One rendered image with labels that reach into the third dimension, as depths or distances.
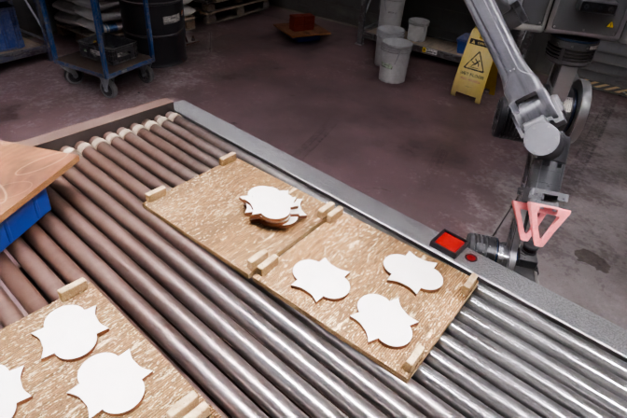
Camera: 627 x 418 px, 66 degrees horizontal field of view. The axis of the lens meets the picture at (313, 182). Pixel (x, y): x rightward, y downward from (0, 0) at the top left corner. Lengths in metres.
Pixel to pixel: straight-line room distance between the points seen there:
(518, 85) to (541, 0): 0.61
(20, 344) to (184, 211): 0.49
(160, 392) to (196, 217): 0.51
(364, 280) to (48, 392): 0.67
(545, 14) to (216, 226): 1.08
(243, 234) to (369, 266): 0.33
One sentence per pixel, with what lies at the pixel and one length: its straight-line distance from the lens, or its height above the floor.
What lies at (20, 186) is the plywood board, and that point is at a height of 1.04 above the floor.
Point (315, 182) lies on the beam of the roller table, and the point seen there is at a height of 0.91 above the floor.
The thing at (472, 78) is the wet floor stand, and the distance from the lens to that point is 4.71.
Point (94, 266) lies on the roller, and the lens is 1.27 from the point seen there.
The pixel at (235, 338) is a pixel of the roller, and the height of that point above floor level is 0.92.
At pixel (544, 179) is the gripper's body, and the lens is 0.97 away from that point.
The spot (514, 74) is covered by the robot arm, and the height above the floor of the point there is 1.44.
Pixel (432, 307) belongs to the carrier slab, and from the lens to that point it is 1.15.
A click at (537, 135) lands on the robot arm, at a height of 1.38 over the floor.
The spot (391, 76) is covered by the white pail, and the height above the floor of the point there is 0.08.
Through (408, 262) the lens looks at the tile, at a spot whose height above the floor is 0.95.
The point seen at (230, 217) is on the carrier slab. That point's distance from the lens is 1.33.
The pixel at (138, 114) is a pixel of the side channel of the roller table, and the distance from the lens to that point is 1.89.
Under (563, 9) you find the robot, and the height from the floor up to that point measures 1.44.
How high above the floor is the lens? 1.75
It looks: 33 degrees down
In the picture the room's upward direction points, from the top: 4 degrees clockwise
